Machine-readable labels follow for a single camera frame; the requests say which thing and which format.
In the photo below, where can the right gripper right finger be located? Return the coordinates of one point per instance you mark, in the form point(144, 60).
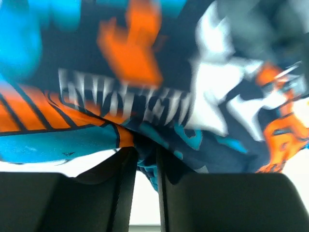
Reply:
point(193, 202)

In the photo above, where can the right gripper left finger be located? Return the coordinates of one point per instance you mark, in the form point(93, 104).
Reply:
point(98, 200)

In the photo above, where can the colourful patterned shorts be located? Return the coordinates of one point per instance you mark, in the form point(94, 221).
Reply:
point(221, 84)

